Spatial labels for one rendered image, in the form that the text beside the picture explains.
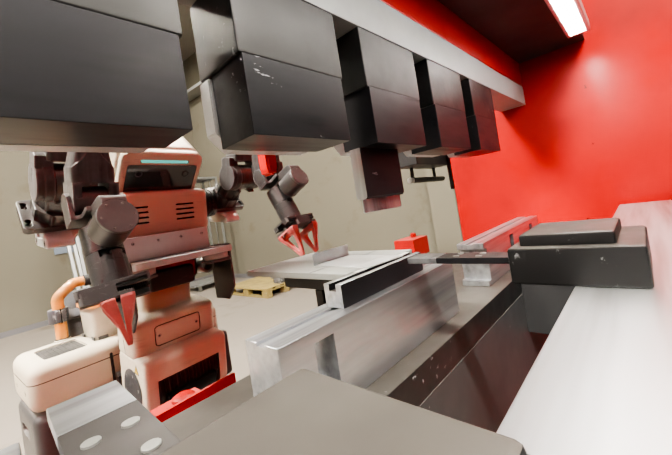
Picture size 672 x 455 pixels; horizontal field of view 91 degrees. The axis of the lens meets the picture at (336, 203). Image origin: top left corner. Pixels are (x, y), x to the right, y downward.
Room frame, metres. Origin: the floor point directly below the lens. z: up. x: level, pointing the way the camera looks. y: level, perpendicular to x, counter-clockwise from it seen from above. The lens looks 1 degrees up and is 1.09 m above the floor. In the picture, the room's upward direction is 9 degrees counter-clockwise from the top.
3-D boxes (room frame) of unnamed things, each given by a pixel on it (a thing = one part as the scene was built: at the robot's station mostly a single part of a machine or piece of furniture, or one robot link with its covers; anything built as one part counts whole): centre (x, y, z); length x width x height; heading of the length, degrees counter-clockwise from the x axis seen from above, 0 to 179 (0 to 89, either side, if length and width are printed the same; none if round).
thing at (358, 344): (0.48, -0.04, 0.92); 0.39 x 0.06 x 0.10; 137
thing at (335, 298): (0.49, -0.05, 0.99); 0.20 x 0.03 x 0.03; 137
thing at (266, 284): (5.25, 1.32, 0.16); 1.11 x 0.77 x 0.31; 52
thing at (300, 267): (0.62, 0.04, 1.00); 0.26 x 0.18 x 0.01; 47
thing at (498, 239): (0.92, -0.45, 0.92); 0.50 x 0.06 x 0.10; 137
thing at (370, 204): (0.52, -0.07, 1.13); 0.10 x 0.02 x 0.10; 137
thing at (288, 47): (0.39, 0.05, 1.26); 0.15 x 0.09 x 0.17; 137
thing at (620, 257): (0.41, -0.20, 1.01); 0.26 x 0.12 x 0.05; 47
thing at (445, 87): (0.68, -0.23, 1.26); 0.15 x 0.09 x 0.17; 137
